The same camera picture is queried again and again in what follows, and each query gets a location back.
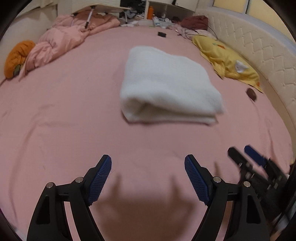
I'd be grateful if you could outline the white knit cardigan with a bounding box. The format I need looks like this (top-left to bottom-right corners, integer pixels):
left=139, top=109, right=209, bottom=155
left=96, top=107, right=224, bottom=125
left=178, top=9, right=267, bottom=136
left=120, top=46, right=225, bottom=126

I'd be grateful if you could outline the yellow blanket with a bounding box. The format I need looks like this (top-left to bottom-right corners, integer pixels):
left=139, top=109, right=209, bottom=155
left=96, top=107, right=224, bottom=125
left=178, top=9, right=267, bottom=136
left=192, top=35, right=264, bottom=93

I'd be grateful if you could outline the small brown object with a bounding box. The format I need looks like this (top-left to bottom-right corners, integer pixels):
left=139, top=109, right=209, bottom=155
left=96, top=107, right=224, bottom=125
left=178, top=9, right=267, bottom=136
left=246, top=88, right=257, bottom=101

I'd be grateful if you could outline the maroon cloth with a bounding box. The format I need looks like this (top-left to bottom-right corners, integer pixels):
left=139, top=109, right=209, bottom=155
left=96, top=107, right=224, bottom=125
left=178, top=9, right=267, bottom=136
left=180, top=15, right=209, bottom=30

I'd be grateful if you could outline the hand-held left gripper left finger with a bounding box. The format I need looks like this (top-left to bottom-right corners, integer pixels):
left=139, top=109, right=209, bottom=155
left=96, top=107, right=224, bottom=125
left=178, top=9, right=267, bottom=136
left=26, top=154, right=112, bottom=241

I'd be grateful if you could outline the white shelf unit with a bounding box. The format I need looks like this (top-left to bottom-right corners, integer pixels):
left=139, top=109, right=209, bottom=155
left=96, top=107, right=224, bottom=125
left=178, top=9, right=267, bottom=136
left=145, top=0, right=200, bottom=20

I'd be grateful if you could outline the orange pillow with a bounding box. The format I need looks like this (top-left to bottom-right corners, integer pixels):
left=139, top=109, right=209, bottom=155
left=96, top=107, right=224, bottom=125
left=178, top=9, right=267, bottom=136
left=4, top=40, right=36, bottom=79

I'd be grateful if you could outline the black cable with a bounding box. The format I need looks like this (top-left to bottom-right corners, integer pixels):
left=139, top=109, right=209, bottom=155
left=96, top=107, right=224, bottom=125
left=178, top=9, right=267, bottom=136
left=208, top=25, right=219, bottom=40

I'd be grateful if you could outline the cream quilted headboard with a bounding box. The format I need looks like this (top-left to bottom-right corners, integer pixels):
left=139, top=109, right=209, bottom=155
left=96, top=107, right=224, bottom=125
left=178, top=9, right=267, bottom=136
left=201, top=6, right=296, bottom=158

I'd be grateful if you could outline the light pink garment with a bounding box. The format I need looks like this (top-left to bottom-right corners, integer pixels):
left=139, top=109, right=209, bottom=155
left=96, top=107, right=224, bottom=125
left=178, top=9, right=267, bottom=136
left=173, top=24, right=215, bottom=39

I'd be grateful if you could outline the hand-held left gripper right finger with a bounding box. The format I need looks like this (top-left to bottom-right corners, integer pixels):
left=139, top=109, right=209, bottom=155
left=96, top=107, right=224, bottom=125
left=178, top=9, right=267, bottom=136
left=184, top=154, right=270, bottom=241

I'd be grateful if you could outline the pink duvet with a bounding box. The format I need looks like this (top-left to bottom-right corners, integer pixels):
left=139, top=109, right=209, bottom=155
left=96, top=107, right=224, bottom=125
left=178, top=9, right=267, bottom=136
left=18, top=13, right=121, bottom=80

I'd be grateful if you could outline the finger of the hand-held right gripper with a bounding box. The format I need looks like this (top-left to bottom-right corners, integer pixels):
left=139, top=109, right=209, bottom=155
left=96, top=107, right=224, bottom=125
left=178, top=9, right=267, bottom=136
left=228, top=146, right=249, bottom=176
left=244, top=145, right=270, bottom=168

